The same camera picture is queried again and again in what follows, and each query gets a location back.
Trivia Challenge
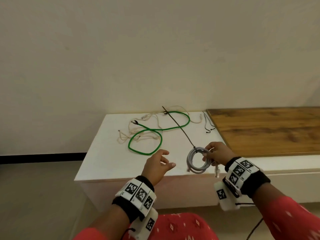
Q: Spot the person's left hand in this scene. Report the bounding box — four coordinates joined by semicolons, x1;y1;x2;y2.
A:
141;149;177;187

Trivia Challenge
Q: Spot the person's right hand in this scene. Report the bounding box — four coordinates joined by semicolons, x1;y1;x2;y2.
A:
202;142;237;167

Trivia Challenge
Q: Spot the grey network cable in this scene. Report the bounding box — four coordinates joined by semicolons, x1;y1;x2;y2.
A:
186;146;220;178

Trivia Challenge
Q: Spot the green network cable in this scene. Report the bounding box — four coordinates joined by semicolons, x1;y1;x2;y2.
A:
128;111;190;156

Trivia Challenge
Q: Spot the beige cable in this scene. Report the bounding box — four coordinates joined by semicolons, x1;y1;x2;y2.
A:
117;105;203;144

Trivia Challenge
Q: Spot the person's right forearm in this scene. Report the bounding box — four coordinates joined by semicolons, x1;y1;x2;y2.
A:
251;182;320;240

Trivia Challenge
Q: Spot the person's left forearm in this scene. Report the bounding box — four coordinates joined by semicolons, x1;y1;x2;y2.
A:
72;203;130;240

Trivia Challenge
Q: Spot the black wristband with marker tags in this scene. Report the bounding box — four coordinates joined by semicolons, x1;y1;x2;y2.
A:
112;175;157;222
224;157;271;198

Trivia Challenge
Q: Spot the white marker cube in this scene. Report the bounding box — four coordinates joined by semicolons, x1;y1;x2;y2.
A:
214;181;242;212

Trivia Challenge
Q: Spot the wooden board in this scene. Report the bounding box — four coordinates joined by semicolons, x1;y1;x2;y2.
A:
206;107;320;158

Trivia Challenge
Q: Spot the white low table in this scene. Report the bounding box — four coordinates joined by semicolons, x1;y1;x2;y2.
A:
74;112;320;213

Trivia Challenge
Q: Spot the black baseboard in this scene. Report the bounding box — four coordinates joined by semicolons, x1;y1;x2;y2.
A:
0;152;87;165

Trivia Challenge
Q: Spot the black camera cable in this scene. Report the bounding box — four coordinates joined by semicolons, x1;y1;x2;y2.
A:
120;227;135;240
235;202;264;240

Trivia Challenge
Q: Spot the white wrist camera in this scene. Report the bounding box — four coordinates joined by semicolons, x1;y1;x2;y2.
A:
129;208;159;240

